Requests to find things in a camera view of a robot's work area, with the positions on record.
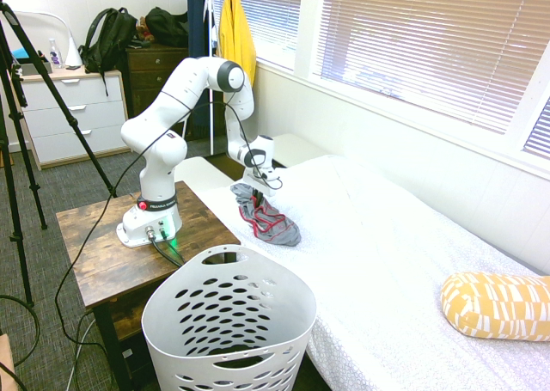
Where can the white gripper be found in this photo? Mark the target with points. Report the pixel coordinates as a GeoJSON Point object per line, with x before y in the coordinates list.
{"type": "Point", "coordinates": [263, 183]}

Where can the grey shirt with red trim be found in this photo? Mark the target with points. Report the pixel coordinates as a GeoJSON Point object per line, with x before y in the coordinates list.
{"type": "Point", "coordinates": [279, 232]}

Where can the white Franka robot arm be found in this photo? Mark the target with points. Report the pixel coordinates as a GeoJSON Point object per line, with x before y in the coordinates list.
{"type": "Point", "coordinates": [154, 159]}

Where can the white perforated laundry basket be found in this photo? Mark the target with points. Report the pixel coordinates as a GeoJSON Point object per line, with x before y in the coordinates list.
{"type": "Point", "coordinates": [301, 305]}

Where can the black duffel bag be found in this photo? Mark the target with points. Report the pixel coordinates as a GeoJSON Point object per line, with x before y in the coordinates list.
{"type": "Point", "coordinates": [167, 26]}

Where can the dark wooden bed platform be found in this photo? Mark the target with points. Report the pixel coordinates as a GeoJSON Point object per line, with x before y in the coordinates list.
{"type": "Point", "coordinates": [223, 164]}

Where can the white coat rack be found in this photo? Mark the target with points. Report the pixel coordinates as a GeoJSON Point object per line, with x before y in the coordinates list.
{"type": "Point", "coordinates": [212, 129]}

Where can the white circle-patterned bed cover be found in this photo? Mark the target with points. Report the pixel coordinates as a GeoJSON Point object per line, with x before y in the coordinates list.
{"type": "Point", "coordinates": [386, 258]}

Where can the rustic wooden side table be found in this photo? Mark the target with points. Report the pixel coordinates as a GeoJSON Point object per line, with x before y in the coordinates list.
{"type": "Point", "coordinates": [107, 245]}

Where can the dark wooden dresser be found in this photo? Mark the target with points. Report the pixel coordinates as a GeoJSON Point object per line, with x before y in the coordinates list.
{"type": "Point", "coordinates": [146, 77]}

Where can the yellow hanging garment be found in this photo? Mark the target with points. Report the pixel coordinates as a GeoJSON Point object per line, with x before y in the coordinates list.
{"type": "Point", "coordinates": [234, 30]}

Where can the small window blind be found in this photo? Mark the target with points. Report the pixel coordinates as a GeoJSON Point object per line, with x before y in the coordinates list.
{"type": "Point", "coordinates": [275, 21]}

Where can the navy hanging garment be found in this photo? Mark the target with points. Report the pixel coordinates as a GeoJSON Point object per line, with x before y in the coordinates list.
{"type": "Point", "coordinates": [197, 17]}

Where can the brown and red plush toy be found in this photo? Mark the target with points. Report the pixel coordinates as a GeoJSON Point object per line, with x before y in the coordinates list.
{"type": "Point", "coordinates": [144, 32]}

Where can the white drawer dresser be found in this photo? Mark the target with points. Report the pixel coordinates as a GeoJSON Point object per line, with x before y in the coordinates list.
{"type": "Point", "coordinates": [64, 107]}

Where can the black backpack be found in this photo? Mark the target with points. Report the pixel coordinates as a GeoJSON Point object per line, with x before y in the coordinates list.
{"type": "Point", "coordinates": [107, 38]}

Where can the large window blind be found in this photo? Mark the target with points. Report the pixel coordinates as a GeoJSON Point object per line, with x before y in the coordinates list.
{"type": "Point", "coordinates": [429, 43]}

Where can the white desk lamp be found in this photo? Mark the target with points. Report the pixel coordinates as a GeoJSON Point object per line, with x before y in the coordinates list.
{"type": "Point", "coordinates": [73, 53]}

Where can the clear plastic bottle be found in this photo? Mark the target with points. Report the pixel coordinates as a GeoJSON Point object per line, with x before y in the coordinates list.
{"type": "Point", "coordinates": [56, 58]}

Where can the grey box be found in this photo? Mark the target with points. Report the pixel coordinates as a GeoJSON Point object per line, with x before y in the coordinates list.
{"type": "Point", "coordinates": [36, 69]}

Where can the yellow patterned bolster pillow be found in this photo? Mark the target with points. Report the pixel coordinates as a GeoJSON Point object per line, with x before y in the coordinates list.
{"type": "Point", "coordinates": [494, 305]}

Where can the blue item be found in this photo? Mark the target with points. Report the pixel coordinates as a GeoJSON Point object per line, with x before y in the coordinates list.
{"type": "Point", "coordinates": [20, 56]}

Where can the narrow window blind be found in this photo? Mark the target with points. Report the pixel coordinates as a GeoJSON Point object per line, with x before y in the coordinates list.
{"type": "Point", "coordinates": [541, 129]}

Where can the light wooden desk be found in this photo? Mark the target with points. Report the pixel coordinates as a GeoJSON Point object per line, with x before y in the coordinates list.
{"type": "Point", "coordinates": [5, 361]}

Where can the black camera tripod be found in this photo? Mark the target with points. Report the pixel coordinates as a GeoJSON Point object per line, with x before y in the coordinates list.
{"type": "Point", "coordinates": [56, 94]}

